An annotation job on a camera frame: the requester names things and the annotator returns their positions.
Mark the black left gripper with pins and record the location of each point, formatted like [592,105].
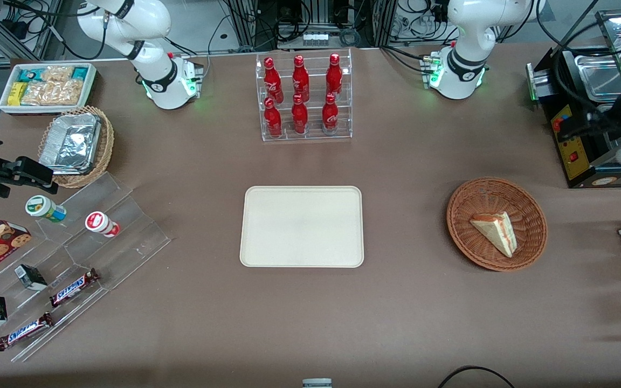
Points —
[599,123]

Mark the triangular sandwich wedge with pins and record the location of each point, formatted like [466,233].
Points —
[496,231]

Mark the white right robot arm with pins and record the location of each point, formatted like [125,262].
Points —
[151,21]

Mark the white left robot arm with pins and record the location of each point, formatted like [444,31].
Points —
[472,32]

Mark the aluminium foil tray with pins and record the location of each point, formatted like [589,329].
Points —
[70,143]

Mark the light tan wicker basket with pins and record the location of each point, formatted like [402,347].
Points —
[107,145]

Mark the brown round wicker basket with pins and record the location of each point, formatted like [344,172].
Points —
[472,205]

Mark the cream plastic serving tray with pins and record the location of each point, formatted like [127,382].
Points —
[299,226]

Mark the black countertop food warmer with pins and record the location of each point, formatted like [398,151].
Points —
[574,159]

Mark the green lid yogurt cup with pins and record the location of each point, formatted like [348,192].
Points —
[43,208]

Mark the white rectangular snack bin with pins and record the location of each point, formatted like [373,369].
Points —
[4,105]

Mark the yellow snack pack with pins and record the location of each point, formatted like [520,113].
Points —
[18,93]

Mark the clear cracker pack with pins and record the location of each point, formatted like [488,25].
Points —
[38,93]
[68,91]
[57,74]

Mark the red lid yogurt cup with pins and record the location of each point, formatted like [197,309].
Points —
[100,223]

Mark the teal snack pack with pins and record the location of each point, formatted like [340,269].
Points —
[80,72]
[27,73]

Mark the brown Snickers bar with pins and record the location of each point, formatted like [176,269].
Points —
[72,288]
[25,331]

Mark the clear acrylic stepped stand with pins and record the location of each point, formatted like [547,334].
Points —
[138,237]

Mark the red cola bottle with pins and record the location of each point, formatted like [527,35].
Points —
[334,78]
[273,119]
[272,81]
[299,116]
[330,114]
[300,80]

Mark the clear acrylic bottle rack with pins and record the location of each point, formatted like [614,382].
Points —
[313,54]

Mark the white power strip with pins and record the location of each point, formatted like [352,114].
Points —
[316,38]

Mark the small grey device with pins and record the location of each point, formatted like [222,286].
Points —
[317,383]

